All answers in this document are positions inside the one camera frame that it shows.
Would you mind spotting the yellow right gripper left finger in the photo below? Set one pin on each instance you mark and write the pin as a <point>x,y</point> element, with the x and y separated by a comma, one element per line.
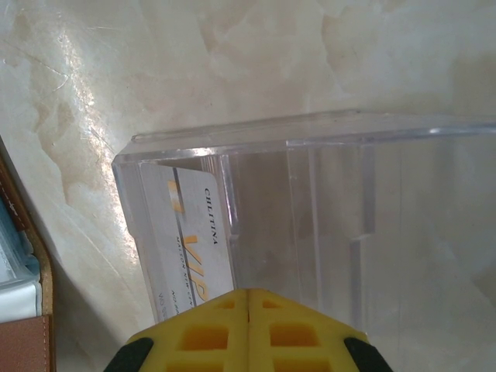
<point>209,341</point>

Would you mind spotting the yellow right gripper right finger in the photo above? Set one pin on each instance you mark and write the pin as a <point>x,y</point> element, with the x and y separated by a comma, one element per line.
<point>302,341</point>

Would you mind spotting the brown leather card holder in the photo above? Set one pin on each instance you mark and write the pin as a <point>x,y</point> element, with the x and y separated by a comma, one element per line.
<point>23,341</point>

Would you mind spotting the white VIP card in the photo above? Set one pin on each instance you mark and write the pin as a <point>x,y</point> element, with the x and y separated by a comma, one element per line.
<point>186,232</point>

